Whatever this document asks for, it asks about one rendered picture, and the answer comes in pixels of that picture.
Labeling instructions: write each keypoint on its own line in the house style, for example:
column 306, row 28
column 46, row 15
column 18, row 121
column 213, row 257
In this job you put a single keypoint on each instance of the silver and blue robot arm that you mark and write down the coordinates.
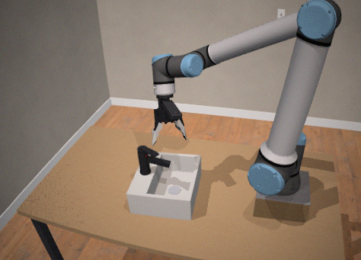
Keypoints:
column 279, row 156

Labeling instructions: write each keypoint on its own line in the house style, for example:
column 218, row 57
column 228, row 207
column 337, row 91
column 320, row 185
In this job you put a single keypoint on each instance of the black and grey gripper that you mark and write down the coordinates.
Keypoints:
column 162, row 116

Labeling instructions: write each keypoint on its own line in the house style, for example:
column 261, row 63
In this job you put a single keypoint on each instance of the white square sink basin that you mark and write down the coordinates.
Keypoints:
column 151, row 195

